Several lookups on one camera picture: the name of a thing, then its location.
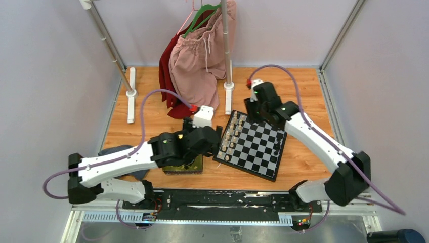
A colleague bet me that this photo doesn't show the black and white chessboard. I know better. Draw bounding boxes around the black and white chessboard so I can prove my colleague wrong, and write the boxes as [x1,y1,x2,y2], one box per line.
[213,110,287,182]

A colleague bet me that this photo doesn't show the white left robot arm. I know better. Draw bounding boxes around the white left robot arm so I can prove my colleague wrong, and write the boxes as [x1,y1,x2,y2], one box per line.
[67,118,223,209]

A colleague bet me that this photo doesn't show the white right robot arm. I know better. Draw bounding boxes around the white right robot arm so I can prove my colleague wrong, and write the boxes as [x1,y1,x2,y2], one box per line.
[244,79,370,212]

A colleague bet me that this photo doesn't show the gold metal tin tray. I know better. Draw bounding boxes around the gold metal tin tray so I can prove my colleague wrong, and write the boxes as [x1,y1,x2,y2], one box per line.
[162,155,203,175]

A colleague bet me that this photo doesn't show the dark red garment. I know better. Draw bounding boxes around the dark red garment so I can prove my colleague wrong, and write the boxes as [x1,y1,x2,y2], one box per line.
[158,10,217,118]

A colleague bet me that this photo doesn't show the grey blue cloth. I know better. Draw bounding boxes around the grey blue cloth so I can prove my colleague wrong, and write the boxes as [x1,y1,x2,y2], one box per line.
[98,145,149,181]

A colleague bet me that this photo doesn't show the pink shorts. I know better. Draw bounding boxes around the pink shorts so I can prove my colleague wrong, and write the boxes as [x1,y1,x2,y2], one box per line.
[168,8,226,109]

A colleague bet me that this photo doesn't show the white clothes rack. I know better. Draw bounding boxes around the white clothes rack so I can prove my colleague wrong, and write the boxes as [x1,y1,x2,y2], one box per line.
[80,1,234,124]

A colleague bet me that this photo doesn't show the green clothes hanger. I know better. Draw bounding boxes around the green clothes hanger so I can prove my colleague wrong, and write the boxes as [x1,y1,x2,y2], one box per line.
[183,4,222,38]

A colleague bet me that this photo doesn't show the pink clothes hanger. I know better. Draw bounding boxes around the pink clothes hanger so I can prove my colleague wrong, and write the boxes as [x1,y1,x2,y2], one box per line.
[177,0,199,36]

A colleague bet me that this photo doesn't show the dark blue cylinder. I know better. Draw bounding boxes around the dark blue cylinder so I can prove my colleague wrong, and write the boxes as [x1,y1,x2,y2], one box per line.
[366,229,426,243]

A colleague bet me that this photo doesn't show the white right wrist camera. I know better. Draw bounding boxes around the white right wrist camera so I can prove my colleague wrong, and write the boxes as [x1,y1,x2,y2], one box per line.
[250,79,264,102]

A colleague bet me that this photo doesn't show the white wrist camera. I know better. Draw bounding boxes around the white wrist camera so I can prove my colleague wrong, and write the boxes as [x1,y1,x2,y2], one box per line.
[250,79,264,102]
[192,105,214,128]

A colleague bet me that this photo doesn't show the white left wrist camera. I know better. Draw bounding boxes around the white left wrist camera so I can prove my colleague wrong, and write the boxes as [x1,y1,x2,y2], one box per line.
[192,105,214,128]

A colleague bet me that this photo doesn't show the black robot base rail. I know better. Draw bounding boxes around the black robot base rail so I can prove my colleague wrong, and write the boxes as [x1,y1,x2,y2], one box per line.
[72,187,373,232]

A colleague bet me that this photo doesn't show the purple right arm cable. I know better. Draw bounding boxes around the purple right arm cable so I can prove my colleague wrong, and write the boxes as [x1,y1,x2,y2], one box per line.
[247,64,406,232]

